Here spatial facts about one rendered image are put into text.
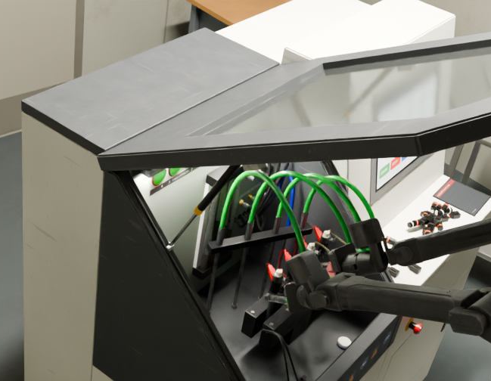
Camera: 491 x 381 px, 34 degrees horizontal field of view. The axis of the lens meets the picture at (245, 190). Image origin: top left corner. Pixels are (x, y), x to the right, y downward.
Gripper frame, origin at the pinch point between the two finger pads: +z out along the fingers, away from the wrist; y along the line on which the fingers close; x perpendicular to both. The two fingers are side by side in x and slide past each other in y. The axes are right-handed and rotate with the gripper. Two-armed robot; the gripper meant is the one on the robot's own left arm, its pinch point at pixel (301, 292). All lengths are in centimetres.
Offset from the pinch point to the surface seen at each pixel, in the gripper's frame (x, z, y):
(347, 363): 22.3, 21.7, -12.2
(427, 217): -11, 62, -56
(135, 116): -49, 2, 31
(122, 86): -59, 13, 33
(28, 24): -146, 227, 74
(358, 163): -31, 37, -30
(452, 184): -21, 86, -76
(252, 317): 5.9, 28.4, 9.7
